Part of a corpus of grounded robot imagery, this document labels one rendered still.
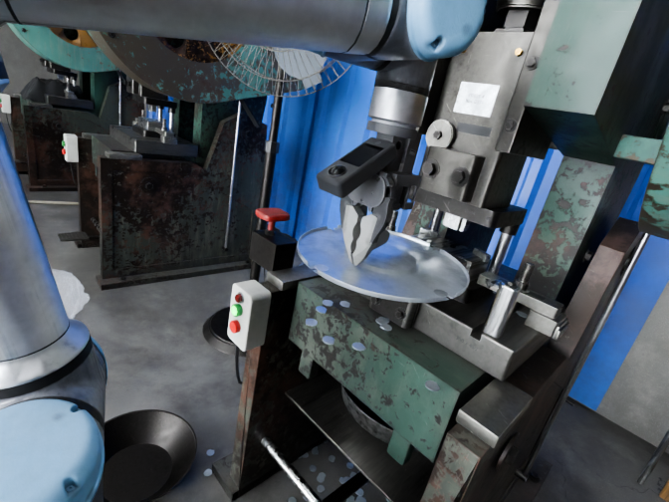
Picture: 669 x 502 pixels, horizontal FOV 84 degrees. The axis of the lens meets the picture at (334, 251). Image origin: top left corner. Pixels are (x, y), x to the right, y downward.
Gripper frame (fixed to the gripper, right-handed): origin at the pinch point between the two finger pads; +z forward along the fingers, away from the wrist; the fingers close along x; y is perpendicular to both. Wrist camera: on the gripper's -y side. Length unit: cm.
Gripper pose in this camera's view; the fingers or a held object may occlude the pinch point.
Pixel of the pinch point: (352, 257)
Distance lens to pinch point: 57.5
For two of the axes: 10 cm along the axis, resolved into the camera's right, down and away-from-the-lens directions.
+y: 7.0, -1.1, 7.0
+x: -6.8, -3.8, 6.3
